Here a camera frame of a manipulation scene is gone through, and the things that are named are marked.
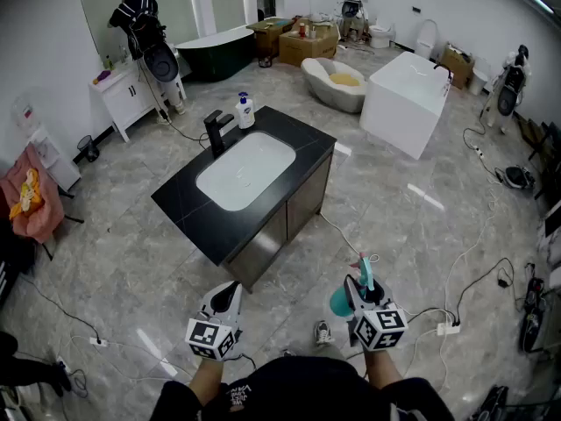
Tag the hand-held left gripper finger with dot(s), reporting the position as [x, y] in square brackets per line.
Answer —
[239, 301]
[208, 301]

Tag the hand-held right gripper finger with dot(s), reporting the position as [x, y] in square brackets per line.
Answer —
[352, 298]
[385, 295]

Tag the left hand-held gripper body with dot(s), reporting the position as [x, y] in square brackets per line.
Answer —
[206, 336]

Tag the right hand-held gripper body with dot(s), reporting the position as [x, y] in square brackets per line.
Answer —
[381, 327]

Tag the person's right forearm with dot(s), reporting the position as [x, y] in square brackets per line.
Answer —
[383, 368]

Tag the person's left forearm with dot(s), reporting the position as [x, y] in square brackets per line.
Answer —
[206, 380]

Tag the white soap pump bottle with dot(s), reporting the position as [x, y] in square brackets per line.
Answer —
[245, 114]

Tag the green bottle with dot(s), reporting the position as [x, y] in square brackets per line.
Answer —
[108, 63]

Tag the red jar with white lid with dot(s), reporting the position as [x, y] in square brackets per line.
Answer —
[303, 31]

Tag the person's right shoe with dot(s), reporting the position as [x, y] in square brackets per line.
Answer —
[323, 332]

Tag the white power strip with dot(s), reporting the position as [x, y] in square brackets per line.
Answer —
[96, 340]
[62, 363]
[448, 329]
[480, 152]

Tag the black stone table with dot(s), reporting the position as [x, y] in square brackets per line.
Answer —
[184, 209]

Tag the person's black shirt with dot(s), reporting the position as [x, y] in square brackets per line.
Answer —
[298, 388]

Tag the white sink basin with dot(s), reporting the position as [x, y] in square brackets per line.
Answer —
[245, 169]

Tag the black equipment bag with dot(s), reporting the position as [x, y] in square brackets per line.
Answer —
[532, 318]

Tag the oval pack on floor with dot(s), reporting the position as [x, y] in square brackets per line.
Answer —
[517, 177]

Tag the pink cloth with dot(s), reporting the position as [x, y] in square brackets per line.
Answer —
[44, 217]

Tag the white square bathtub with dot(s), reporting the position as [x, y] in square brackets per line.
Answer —
[403, 108]

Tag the dark clothes pile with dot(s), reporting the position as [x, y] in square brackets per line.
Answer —
[13, 257]

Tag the egg-shaped cushion bed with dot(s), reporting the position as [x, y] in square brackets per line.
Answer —
[324, 90]

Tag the yellow plush toy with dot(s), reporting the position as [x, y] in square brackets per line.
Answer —
[27, 191]

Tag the white water dispenser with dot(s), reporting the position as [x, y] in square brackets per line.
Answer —
[52, 156]

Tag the white vanity cabinet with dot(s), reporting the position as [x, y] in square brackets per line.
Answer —
[122, 97]

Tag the black bathtub faucet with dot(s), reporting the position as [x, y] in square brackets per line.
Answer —
[442, 67]

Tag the small black basket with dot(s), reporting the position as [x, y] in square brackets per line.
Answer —
[265, 62]

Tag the open cardboard box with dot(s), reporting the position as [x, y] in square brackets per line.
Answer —
[456, 66]

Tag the dark green bathtub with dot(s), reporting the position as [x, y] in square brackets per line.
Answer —
[215, 55]

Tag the purple brush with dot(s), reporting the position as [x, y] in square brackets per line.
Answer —
[103, 76]

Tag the large cardboard box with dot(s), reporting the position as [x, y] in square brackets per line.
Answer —
[307, 51]

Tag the white oval toilet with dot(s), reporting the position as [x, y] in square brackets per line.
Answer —
[426, 40]

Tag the cardboard box with teal lid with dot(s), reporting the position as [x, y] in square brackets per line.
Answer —
[267, 37]

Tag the wall mirror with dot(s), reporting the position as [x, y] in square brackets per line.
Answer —
[175, 2]

